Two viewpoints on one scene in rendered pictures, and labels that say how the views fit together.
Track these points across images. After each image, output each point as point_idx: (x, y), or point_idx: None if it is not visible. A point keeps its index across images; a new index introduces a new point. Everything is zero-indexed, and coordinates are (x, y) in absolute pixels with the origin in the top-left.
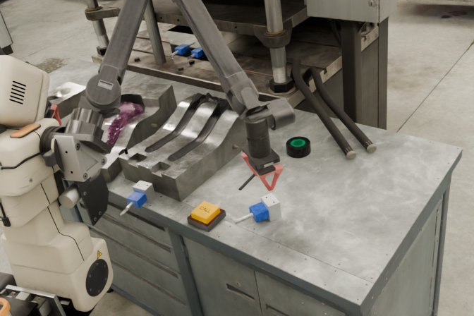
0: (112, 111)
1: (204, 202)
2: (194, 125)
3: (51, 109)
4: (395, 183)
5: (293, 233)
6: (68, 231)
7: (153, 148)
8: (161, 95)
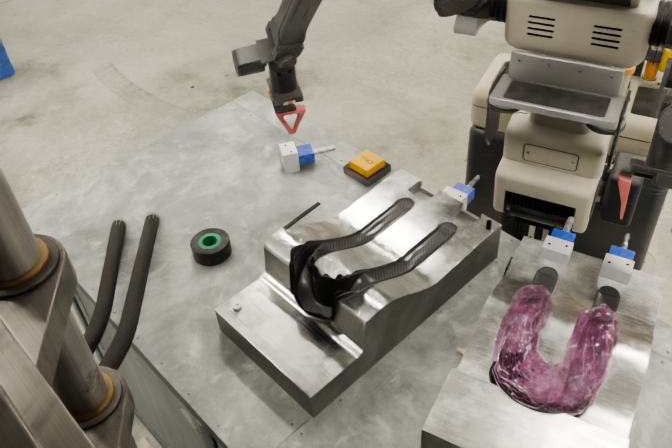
0: None
1: (367, 168)
2: (368, 257)
3: (626, 173)
4: (136, 179)
5: (277, 144)
6: (523, 117)
7: (443, 237)
8: (445, 381)
